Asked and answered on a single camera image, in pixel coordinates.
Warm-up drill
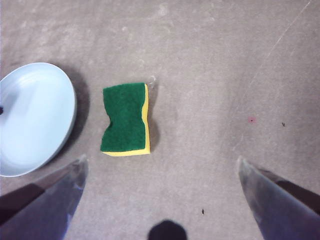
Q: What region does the light blue round plate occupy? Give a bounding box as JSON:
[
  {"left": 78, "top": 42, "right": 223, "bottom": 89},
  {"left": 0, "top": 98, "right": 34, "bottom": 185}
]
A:
[{"left": 0, "top": 62, "right": 77, "bottom": 178}]

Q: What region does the green and yellow sponge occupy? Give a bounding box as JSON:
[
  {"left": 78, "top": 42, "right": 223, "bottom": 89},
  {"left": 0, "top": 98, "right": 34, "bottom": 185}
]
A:
[{"left": 100, "top": 82, "right": 152, "bottom": 158}]

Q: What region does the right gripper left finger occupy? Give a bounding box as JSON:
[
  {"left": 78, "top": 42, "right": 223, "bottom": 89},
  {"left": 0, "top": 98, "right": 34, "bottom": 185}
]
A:
[{"left": 0, "top": 154, "right": 90, "bottom": 240}]

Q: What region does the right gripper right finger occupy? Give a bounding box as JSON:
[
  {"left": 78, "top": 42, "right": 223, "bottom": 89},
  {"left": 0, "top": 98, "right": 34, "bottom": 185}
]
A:
[{"left": 236, "top": 155, "right": 320, "bottom": 240}]

